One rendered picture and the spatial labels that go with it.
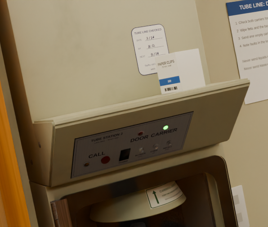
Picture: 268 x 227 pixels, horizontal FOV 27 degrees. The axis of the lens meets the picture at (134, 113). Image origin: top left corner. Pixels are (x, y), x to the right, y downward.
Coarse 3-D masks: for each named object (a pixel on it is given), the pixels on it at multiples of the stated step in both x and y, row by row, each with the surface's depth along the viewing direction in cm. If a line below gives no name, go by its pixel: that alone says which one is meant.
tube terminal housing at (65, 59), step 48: (0, 0) 87; (48, 0) 86; (96, 0) 89; (144, 0) 93; (192, 0) 96; (48, 48) 86; (96, 48) 89; (192, 48) 96; (48, 96) 86; (96, 96) 89; (144, 96) 92; (48, 192) 85
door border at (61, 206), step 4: (60, 200) 85; (64, 200) 85; (56, 204) 85; (60, 204) 85; (64, 204) 85; (56, 208) 85; (60, 208) 85; (64, 208) 85; (60, 212) 85; (64, 212) 85; (68, 212) 85; (60, 216) 85; (64, 216) 85; (68, 216) 85; (56, 220) 84; (60, 220) 85; (64, 220) 85; (68, 220) 85; (56, 224) 84; (60, 224) 85; (64, 224) 85; (68, 224) 85
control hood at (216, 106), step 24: (168, 96) 81; (192, 96) 83; (216, 96) 85; (240, 96) 88; (48, 120) 77; (72, 120) 75; (96, 120) 77; (120, 120) 79; (144, 120) 82; (192, 120) 87; (216, 120) 90; (48, 144) 78; (72, 144) 78; (192, 144) 91; (48, 168) 81; (120, 168) 88
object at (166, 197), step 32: (224, 160) 96; (96, 192) 87; (128, 192) 89; (160, 192) 91; (192, 192) 94; (224, 192) 96; (96, 224) 87; (128, 224) 89; (160, 224) 91; (192, 224) 94; (224, 224) 96
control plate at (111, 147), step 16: (192, 112) 85; (128, 128) 81; (144, 128) 83; (160, 128) 84; (176, 128) 86; (80, 144) 79; (96, 144) 80; (112, 144) 82; (128, 144) 84; (144, 144) 85; (160, 144) 87; (176, 144) 89; (80, 160) 81; (96, 160) 83; (112, 160) 85; (128, 160) 86
